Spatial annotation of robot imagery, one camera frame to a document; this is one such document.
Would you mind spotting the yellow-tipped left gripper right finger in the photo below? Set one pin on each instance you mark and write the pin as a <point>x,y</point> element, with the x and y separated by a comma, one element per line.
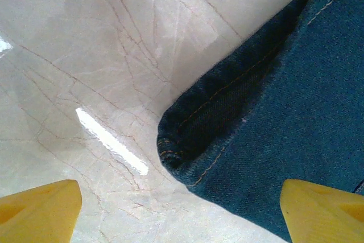
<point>324,217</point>

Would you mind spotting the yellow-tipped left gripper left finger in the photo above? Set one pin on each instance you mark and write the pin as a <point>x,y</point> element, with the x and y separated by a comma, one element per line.
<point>37,214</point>

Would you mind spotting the dark blue denim skirt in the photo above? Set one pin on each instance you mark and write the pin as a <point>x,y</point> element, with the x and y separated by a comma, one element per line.
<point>284,98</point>

